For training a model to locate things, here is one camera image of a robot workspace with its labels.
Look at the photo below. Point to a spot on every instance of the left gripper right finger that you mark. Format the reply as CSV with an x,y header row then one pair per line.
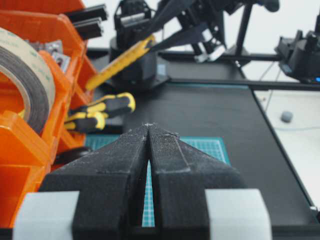
x,y
180,175

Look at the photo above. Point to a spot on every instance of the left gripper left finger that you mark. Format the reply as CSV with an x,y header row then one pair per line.
x,y
111,182

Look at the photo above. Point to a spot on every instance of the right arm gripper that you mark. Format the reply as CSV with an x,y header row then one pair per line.
x,y
206,32

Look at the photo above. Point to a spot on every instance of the yellow utility cutter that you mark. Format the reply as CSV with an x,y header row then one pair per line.
x,y
122,61

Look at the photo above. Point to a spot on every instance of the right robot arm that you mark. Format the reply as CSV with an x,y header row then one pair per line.
x,y
135,17

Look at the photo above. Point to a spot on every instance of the orange container rack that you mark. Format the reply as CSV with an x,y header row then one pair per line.
x,y
26,157

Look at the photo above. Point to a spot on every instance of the green cutting mat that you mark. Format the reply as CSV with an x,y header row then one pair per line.
x,y
213,146

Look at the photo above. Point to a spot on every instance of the short yellow-black screwdriver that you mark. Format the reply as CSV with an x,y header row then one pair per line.
x,y
84,122

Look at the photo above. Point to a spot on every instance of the long yellow-black screwdriver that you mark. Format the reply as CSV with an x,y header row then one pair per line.
x,y
109,105

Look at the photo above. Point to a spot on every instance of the left black aluminium extrusion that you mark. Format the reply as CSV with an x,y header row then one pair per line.
x,y
97,11

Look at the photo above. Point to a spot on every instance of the black aluminium extrusion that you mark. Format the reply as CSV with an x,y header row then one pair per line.
x,y
97,11
89,28

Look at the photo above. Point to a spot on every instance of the right black aluminium extrusion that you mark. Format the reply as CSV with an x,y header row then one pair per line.
x,y
89,28

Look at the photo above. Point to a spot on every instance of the black device with blue light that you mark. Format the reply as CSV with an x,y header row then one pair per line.
x,y
300,56

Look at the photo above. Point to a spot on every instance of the small grey knob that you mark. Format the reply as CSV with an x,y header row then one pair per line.
x,y
286,116

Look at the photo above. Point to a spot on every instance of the metal corner brackets pile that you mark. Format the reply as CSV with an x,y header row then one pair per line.
x,y
55,49

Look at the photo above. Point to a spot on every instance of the beige double-sided tape roll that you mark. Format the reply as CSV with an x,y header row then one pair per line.
x,y
23,66

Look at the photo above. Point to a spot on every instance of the black tool handle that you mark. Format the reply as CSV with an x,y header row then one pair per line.
x,y
71,155

